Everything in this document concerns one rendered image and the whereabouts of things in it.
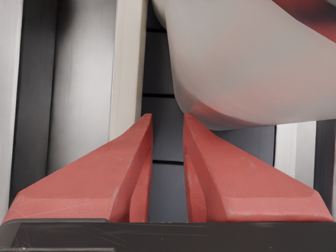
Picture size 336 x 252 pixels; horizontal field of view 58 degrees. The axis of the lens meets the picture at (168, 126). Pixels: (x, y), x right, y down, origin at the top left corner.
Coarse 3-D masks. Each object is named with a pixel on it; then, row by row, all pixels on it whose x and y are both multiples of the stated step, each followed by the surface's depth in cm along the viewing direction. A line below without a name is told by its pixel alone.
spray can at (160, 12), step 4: (152, 0) 15; (156, 0) 14; (160, 0) 14; (152, 4) 16; (156, 4) 15; (160, 4) 14; (152, 8) 17; (156, 8) 15; (160, 8) 15; (156, 12) 16; (160, 12) 15; (164, 12) 15; (156, 16) 17; (160, 16) 16; (164, 16) 15; (160, 20) 17; (164, 20) 16; (160, 24) 17; (164, 24) 16; (164, 28) 17
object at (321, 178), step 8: (320, 120) 10; (328, 120) 10; (320, 128) 10; (328, 128) 10; (320, 136) 10; (328, 136) 10; (320, 144) 10; (328, 144) 9; (320, 152) 10; (328, 152) 9; (320, 160) 10; (328, 160) 9; (320, 168) 10; (328, 168) 9; (320, 176) 10; (328, 176) 9; (320, 184) 10; (328, 184) 9; (320, 192) 10; (328, 192) 9; (328, 200) 9; (328, 208) 9
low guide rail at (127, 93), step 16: (128, 0) 14; (144, 0) 15; (128, 16) 14; (144, 16) 15; (128, 32) 14; (144, 32) 16; (128, 48) 14; (144, 48) 16; (128, 64) 14; (128, 80) 14; (112, 96) 14; (128, 96) 14; (112, 112) 14; (128, 112) 14; (112, 128) 14
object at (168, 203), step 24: (168, 48) 18; (144, 72) 18; (168, 72) 18; (144, 96) 18; (168, 96) 18; (168, 120) 18; (168, 144) 18; (240, 144) 17; (264, 144) 17; (168, 168) 17; (168, 192) 17; (168, 216) 17
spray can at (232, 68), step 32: (192, 0) 3; (224, 0) 2; (256, 0) 2; (288, 0) 2; (320, 0) 2; (192, 32) 4; (224, 32) 3; (256, 32) 2; (288, 32) 2; (320, 32) 2; (192, 64) 5; (224, 64) 4; (256, 64) 3; (288, 64) 3; (320, 64) 2; (192, 96) 8; (224, 96) 5; (256, 96) 4; (288, 96) 4; (320, 96) 3; (224, 128) 13
